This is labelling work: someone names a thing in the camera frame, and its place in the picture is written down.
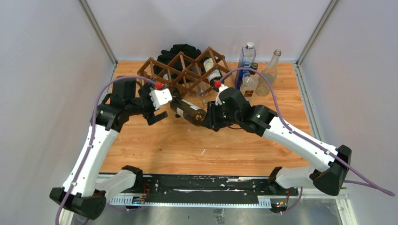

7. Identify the white slotted cable duct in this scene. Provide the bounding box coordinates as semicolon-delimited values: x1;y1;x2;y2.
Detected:
107;194;272;209

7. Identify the blue square water bottle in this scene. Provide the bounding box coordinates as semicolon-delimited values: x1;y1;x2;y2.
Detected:
235;42;257;90

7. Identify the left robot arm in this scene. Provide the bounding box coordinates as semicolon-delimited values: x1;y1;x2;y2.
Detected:
50;76;173;224

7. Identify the dark wine bottle silver cap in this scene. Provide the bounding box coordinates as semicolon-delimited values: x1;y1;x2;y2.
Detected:
170;97;206;127

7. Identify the clear bottle in rack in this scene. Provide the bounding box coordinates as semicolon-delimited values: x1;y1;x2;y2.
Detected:
195;81;209;106

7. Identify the brown wooden wine rack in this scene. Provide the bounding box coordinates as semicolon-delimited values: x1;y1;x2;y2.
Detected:
137;47;230;97

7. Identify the purple cable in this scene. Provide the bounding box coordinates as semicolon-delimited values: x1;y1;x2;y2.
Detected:
55;76;164;225
214;67;396;215

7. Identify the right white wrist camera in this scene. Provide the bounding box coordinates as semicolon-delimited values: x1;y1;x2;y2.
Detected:
214;81;228;105

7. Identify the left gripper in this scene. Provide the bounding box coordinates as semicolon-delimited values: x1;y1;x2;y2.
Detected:
126;81;168;125

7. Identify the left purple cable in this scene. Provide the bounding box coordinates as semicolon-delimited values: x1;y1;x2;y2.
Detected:
55;76;164;225

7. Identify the small clear liquor bottle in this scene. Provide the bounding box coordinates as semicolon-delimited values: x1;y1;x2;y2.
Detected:
240;70;258;103

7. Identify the dark wine bottle right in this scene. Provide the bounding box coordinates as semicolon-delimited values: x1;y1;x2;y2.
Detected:
203;54;222;93

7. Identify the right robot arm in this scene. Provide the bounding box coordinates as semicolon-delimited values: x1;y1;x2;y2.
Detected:
202;85;352;196

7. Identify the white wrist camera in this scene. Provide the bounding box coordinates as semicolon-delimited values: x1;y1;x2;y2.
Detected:
150;82;173;111
214;81;228;105

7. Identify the clear wine bottle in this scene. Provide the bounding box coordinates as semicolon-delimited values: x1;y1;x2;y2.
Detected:
255;49;282;97

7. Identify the black cloth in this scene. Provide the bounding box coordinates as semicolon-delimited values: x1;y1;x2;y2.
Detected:
156;43;203;75

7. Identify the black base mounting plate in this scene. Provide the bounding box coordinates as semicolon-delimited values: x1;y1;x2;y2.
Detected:
114;173;299;205

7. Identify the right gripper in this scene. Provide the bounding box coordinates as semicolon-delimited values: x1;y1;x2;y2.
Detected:
201;101;241;130

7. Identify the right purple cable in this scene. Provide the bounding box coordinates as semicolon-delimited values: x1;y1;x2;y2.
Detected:
214;67;396;215

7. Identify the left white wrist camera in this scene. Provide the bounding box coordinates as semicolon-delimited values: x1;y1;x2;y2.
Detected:
150;82;173;111

